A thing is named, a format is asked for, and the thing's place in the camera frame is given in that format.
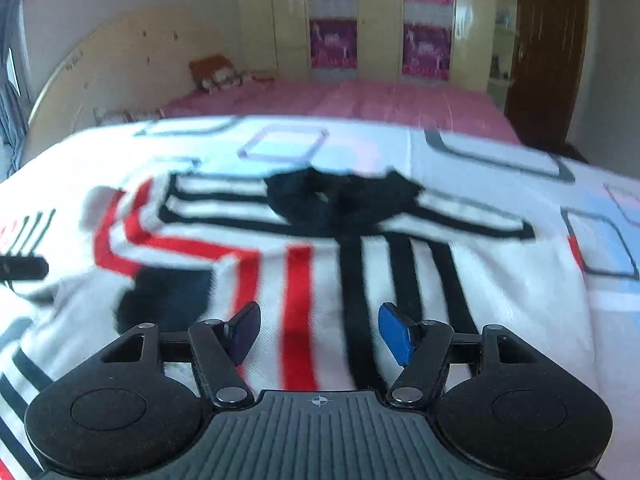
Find cream corner shelf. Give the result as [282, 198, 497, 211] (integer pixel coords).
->
[487, 0, 522, 107]

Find cream wooden headboard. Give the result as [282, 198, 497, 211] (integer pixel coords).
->
[25, 7, 242, 161]

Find grey curtain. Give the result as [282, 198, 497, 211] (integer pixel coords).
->
[0, 0, 30, 181]

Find cream wardrobe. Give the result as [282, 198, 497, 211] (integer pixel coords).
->
[235, 0, 501, 94]

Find striped knit sweater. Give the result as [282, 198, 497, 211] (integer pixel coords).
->
[0, 167, 597, 480]

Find orange patterned pillow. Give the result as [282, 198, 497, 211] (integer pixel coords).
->
[188, 54, 252, 94]

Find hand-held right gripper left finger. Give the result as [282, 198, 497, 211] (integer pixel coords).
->
[100, 302, 262, 411]

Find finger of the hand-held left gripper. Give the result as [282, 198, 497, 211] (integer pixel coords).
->
[0, 255, 50, 282]

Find pink bed sheet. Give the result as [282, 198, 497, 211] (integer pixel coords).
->
[160, 79, 522, 144]

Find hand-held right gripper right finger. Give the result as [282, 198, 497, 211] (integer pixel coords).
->
[377, 302, 543, 408]

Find dark wooden door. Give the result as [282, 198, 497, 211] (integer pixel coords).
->
[504, 0, 592, 152]

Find white printed bed sheet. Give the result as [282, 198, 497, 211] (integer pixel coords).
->
[0, 115, 640, 480]

